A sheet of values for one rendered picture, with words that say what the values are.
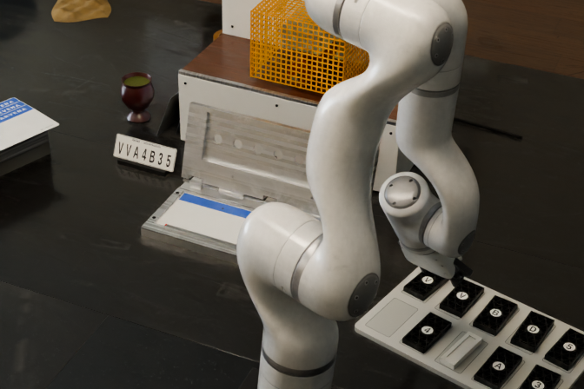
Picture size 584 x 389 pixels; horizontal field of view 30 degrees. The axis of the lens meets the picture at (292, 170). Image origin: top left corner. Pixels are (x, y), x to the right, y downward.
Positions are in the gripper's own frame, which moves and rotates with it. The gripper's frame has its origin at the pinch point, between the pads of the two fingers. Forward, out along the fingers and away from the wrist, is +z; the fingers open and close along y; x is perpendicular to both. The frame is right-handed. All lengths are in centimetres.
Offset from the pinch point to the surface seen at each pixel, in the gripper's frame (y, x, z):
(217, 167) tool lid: -61, 2, 8
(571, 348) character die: 24.0, 1.2, 15.7
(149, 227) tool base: -63, -18, 3
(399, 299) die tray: -9.5, -5.5, 12.7
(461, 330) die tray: 4.8, -5.7, 12.6
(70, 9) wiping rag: -159, 37, 40
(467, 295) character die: 1.1, 2.0, 16.1
